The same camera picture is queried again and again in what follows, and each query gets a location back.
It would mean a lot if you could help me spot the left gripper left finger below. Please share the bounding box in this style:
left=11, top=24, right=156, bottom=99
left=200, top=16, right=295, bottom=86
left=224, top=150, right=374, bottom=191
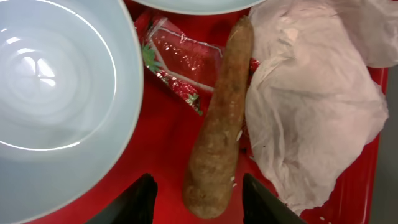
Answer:
left=86, top=173, right=158, bottom=224

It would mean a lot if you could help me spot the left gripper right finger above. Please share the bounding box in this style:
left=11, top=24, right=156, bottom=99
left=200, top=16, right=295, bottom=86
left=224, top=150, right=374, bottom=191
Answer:
left=242, top=174, right=307, bottom=224

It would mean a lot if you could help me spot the brown sausage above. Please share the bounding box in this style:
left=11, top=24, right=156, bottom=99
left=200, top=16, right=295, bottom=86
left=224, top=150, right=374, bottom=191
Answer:
left=182, top=16, right=254, bottom=219

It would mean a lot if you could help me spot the white napkin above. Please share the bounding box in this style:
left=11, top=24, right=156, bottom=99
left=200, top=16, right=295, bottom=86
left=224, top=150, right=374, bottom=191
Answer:
left=246, top=0, right=397, bottom=214

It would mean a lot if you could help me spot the small light blue bowl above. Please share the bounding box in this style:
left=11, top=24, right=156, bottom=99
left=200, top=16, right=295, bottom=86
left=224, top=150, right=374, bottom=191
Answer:
left=1, top=0, right=143, bottom=223

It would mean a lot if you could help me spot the red candy wrapper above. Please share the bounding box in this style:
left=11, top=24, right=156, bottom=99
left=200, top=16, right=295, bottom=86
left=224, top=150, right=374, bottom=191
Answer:
left=134, top=9, right=261, bottom=116

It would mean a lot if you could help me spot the grey dishwasher rack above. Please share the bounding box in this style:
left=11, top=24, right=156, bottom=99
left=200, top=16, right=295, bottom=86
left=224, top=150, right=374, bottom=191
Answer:
left=369, top=66, right=397, bottom=224

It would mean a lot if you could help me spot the red serving tray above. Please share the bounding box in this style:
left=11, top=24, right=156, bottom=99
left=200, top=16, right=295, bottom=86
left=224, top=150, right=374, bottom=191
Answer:
left=28, top=9, right=379, bottom=223

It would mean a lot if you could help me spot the light blue plate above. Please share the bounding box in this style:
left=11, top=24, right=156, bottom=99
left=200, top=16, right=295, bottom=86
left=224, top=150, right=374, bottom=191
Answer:
left=134, top=0, right=264, bottom=16

